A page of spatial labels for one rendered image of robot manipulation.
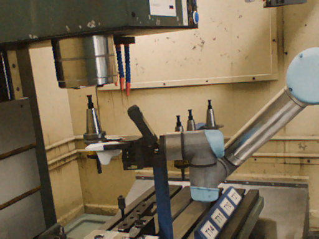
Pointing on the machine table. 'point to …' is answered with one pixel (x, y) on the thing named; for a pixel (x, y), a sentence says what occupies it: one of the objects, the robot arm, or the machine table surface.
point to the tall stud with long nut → (121, 206)
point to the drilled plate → (113, 235)
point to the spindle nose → (85, 61)
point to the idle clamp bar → (136, 216)
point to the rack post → (163, 202)
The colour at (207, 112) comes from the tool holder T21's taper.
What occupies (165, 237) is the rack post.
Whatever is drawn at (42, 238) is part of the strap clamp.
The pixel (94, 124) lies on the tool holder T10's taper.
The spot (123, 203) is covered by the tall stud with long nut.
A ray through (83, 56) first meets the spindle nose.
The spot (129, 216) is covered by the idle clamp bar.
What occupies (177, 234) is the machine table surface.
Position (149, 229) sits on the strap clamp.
